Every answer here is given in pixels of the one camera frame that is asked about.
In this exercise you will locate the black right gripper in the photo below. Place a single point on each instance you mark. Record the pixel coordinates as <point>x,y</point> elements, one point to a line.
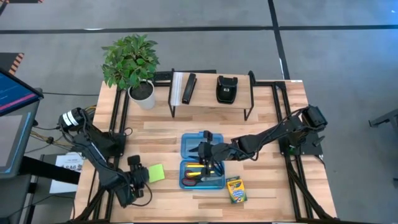
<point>207,152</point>

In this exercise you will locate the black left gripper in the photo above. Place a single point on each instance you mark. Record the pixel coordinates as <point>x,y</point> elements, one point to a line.
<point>138,177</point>

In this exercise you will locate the green sticky note pad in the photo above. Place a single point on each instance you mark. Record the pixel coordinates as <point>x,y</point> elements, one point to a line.
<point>157,173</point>

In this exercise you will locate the blue plastic pencil case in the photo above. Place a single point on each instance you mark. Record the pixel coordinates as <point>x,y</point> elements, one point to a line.
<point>189,140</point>

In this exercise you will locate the yellow pencil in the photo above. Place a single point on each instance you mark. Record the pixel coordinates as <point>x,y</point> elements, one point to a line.
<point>192,165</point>

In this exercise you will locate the yellow highlighter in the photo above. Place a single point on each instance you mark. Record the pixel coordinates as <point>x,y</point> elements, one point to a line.
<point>194,173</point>

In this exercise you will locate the crayon box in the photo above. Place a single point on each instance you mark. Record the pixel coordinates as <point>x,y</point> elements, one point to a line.
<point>237,190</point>

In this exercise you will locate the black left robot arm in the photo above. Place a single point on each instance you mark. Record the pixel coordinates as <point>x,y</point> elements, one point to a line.
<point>93,149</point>

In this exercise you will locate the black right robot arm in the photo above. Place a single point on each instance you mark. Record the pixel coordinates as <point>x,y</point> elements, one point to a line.
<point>273,133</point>

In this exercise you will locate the wooden shelf riser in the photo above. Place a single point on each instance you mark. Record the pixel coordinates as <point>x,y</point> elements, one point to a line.
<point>205,93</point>

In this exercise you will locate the black stapler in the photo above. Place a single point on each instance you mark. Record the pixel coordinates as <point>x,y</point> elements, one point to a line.
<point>189,88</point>

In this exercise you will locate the white paper stack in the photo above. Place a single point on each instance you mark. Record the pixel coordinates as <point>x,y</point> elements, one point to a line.
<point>176,88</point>

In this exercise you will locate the white printed paper sheet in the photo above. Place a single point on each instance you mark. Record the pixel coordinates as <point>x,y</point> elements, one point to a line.
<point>66,161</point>

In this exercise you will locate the black flat bar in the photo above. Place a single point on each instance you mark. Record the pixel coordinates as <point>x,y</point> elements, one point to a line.
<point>49,169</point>

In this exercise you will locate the green plant in white pot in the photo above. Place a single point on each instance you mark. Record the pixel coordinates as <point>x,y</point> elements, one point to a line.
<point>130,59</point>

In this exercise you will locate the computer monitor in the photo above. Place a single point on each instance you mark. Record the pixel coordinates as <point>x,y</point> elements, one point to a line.
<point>15,124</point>

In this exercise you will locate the black orange hazard striped board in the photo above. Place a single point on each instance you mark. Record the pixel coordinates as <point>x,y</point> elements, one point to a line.
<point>17,62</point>

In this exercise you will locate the grey furniture leg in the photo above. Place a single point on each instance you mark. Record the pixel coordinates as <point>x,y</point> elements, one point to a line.
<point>388,118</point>

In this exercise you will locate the black aluminium table frame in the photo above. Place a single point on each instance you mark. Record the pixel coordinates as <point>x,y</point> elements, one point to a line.
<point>267,83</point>

